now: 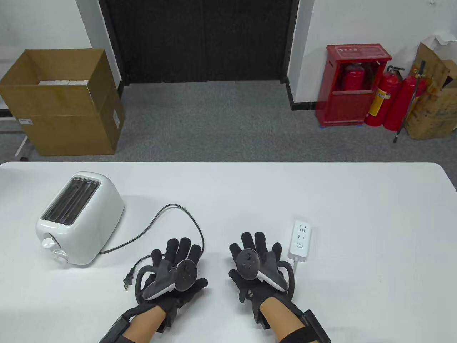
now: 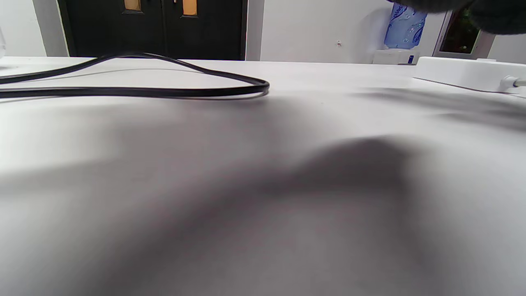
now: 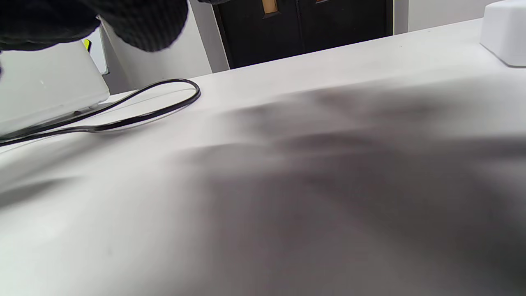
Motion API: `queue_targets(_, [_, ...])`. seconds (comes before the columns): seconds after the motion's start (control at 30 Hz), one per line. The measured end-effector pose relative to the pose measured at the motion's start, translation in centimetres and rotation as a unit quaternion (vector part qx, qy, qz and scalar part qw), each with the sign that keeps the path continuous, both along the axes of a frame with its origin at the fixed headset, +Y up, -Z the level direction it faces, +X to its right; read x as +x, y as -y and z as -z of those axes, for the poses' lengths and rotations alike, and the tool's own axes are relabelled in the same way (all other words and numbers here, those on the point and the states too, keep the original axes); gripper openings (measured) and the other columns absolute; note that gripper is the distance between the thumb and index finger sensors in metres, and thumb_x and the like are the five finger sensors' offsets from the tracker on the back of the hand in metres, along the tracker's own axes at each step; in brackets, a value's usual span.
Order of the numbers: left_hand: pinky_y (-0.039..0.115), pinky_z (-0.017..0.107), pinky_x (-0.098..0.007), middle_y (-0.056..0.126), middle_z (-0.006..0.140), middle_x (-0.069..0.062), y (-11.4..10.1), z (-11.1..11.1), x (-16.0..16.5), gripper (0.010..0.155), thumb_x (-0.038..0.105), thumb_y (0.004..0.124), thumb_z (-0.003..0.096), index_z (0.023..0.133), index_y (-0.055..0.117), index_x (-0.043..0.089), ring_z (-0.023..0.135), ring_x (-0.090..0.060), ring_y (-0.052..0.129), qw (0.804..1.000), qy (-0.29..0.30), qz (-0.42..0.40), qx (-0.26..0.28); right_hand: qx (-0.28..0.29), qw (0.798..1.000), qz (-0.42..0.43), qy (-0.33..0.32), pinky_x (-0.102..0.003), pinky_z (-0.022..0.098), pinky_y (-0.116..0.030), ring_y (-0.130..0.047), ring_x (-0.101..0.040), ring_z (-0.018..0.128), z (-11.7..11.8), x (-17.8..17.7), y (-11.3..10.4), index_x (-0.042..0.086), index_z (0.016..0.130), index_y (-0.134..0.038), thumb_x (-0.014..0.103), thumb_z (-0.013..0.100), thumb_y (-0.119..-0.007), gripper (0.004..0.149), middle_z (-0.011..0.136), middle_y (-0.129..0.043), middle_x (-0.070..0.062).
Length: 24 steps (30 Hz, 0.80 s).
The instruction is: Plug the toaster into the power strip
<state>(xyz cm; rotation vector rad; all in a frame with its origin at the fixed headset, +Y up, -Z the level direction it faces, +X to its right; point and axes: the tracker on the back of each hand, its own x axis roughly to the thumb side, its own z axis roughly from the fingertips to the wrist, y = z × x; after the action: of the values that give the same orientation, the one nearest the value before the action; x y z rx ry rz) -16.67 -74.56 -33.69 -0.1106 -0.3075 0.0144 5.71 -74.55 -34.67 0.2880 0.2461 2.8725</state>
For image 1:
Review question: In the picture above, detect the black rod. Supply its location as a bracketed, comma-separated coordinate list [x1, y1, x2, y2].
[393, 60, 426, 144]

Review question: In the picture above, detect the person's right forearm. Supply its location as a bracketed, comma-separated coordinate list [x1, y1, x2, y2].
[258, 297, 305, 343]

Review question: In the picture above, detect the large open cardboard box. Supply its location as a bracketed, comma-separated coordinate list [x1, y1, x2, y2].
[0, 49, 126, 157]

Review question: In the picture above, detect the red fire extinguisher yellow label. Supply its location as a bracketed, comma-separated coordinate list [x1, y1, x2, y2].
[364, 65, 405, 127]

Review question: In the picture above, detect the person's left hand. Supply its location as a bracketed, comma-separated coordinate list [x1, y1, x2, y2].
[134, 237, 209, 317]

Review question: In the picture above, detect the white packing foam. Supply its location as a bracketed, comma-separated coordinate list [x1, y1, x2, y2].
[423, 31, 457, 48]

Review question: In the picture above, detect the row of white boxes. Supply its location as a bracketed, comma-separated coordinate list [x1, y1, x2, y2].
[37, 79, 87, 86]

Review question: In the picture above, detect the white two-slot toaster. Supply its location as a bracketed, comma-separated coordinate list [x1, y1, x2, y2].
[35, 171, 125, 266]

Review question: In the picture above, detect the black toaster power cable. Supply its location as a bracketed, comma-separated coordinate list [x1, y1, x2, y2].
[98, 204, 205, 291]

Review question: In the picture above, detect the person's right hand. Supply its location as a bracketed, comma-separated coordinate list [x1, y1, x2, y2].
[228, 232, 296, 305]

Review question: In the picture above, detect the black double door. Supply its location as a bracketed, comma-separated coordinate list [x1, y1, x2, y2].
[98, 0, 301, 85]

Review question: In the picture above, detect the white power strip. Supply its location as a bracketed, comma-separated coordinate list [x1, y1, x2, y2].
[288, 219, 313, 262]

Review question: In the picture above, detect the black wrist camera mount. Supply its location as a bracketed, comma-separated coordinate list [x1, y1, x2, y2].
[98, 308, 138, 343]
[301, 309, 332, 343]

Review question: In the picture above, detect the grey white glove-mounted controller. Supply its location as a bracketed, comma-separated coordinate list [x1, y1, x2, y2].
[142, 260, 198, 301]
[236, 249, 288, 291]

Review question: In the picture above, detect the torn printed cardboard box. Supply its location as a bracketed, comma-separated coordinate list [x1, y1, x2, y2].
[406, 42, 457, 140]

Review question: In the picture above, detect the person's left forearm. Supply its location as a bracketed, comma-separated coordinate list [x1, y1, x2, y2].
[121, 304, 169, 343]

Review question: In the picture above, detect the red fire extinguisher cabinet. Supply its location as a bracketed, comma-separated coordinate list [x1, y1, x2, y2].
[315, 44, 392, 128]

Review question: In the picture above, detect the white wheeled table frame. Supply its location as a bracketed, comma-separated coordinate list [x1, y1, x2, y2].
[0, 106, 33, 161]

